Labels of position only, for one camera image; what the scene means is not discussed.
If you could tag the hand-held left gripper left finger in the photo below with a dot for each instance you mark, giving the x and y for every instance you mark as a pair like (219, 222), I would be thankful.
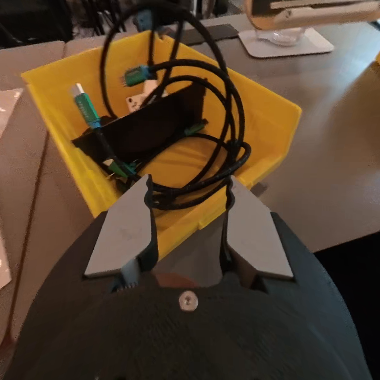
(118, 237)

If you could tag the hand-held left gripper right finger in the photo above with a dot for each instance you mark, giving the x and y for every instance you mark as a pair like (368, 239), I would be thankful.
(255, 237)

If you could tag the black hdmi switch box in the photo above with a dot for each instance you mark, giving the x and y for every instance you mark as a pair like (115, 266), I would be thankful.
(142, 130)

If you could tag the clear plastic bag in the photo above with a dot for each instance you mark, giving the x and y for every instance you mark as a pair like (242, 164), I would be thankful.
(7, 109)

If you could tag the white monitor stand base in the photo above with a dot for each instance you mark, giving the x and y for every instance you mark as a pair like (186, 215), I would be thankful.
(311, 44)

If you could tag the black office chair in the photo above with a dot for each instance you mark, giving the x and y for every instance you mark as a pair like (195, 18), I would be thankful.
(35, 23)

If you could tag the black monitor with tan frame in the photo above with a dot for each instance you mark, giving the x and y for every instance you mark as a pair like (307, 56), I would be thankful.
(311, 13)

